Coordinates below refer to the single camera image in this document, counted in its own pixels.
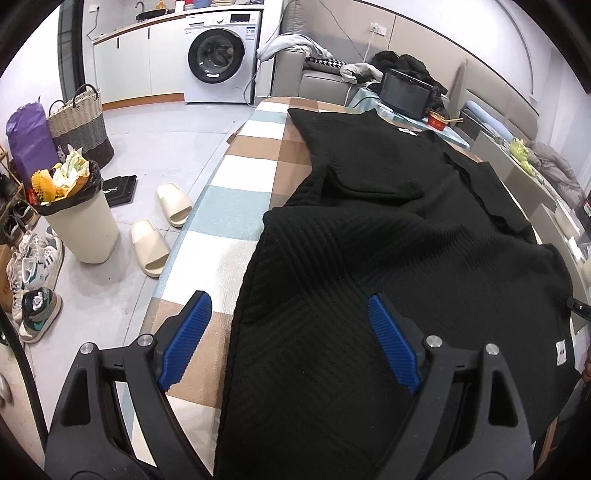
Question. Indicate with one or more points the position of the black knit sweater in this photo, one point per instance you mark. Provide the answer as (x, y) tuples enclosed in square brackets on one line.
[(308, 393)]

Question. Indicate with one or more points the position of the cream slipper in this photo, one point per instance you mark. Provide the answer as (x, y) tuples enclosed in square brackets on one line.
[(176, 206), (151, 250)]

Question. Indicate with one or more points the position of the green toy on bed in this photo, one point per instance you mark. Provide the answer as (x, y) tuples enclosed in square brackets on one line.
[(520, 152)]

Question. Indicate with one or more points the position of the light grey garment on sofa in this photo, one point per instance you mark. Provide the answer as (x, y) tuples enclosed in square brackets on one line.
[(298, 42)]

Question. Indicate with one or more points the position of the white washing machine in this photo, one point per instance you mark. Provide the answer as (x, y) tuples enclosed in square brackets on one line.
[(221, 56)]

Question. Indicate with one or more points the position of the grey sofa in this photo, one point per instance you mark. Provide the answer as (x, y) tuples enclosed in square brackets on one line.
[(293, 78)]

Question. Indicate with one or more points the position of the purple bag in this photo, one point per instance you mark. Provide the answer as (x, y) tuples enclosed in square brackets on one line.
[(30, 141)]

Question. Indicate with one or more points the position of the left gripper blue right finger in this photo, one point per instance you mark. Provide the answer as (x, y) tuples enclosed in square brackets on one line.
[(426, 366)]

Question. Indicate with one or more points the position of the cream slipper far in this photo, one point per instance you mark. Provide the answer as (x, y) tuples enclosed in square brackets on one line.
[(176, 206)]

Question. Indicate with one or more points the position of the black clothes pile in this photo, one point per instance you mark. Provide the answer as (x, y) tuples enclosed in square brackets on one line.
[(387, 60)]

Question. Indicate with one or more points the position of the woven laundry basket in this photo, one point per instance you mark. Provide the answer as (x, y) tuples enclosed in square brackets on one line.
[(79, 123)]

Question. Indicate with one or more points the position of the wall power socket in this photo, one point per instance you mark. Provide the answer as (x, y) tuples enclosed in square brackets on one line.
[(378, 29)]

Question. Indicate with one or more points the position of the black tray on floor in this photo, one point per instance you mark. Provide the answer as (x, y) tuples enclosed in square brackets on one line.
[(119, 190)]

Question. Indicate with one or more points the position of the beige trash bin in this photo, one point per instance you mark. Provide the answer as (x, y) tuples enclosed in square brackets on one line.
[(84, 222)]

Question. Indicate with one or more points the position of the black monitor screen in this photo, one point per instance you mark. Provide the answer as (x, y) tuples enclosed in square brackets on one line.
[(405, 94)]

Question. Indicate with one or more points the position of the black teal sneaker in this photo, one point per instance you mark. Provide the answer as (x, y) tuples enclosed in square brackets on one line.
[(39, 307)]

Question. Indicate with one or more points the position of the grey bed with headboard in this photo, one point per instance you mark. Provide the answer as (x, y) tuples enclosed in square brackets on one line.
[(490, 105)]

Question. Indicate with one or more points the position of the cream slipper near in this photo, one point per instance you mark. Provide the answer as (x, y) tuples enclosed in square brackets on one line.
[(151, 250)]

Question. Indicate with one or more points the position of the red instant noodle cup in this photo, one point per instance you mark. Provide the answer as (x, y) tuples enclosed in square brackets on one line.
[(437, 121)]

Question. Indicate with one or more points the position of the plaid checkered blanket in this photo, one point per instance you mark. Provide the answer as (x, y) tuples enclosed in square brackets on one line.
[(262, 165)]

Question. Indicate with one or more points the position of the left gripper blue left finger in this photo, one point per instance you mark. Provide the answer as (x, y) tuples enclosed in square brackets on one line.
[(152, 364)]

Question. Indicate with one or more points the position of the white kitchen cabinet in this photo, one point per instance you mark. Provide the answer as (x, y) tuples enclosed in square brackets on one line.
[(142, 62)]

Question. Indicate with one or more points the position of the white green sneaker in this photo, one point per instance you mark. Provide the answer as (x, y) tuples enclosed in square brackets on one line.
[(35, 262)]

